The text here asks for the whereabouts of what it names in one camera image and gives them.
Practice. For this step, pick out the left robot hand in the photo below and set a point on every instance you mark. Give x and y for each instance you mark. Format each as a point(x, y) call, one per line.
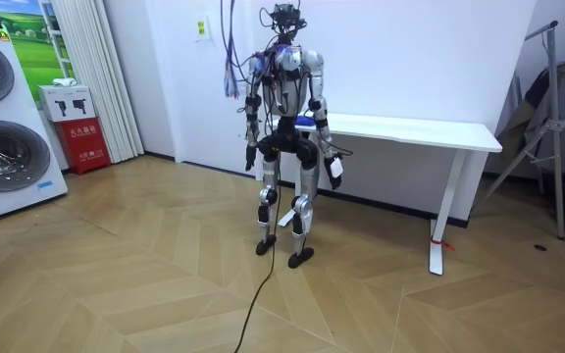
point(250, 158)

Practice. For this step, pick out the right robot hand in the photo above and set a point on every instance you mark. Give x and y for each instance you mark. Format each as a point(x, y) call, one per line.
point(334, 169)

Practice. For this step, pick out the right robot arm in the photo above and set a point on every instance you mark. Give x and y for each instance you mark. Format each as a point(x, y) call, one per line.
point(316, 78)

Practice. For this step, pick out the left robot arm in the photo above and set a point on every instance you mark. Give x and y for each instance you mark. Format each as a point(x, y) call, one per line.
point(253, 105)

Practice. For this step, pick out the robot legs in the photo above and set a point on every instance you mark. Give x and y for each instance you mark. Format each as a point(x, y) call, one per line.
point(307, 176)

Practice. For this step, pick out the blue object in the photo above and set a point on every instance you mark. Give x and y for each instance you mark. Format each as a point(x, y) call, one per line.
point(305, 121)

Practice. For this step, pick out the robot body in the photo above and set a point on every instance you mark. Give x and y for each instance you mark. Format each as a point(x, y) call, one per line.
point(290, 90)

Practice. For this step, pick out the white desk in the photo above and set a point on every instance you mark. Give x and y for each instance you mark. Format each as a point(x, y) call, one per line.
point(410, 130)

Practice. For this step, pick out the red tie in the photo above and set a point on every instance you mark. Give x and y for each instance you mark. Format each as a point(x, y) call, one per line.
point(439, 242)

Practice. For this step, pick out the red fire equipment cabinet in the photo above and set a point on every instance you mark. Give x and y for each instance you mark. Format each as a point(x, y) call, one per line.
point(84, 144)

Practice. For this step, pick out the white cardboard box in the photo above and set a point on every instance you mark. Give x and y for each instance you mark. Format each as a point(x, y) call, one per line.
point(66, 103)

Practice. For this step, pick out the small white item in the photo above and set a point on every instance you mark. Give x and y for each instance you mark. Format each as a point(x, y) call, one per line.
point(64, 82)

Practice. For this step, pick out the small dark floor object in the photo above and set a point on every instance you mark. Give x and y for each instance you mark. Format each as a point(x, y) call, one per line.
point(540, 247)

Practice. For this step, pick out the grey metal drying rack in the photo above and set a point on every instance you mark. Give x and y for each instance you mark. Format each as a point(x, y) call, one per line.
point(553, 122)

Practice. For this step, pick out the white washing machine tower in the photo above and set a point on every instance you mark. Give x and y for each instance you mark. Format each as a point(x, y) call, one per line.
point(8, 147)

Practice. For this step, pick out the wall switch with yellow label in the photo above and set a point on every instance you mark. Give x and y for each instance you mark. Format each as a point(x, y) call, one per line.
point(201, 28)

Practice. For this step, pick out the green landscape wall poster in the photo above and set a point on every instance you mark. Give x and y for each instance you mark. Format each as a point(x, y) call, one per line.
point(32, 54)

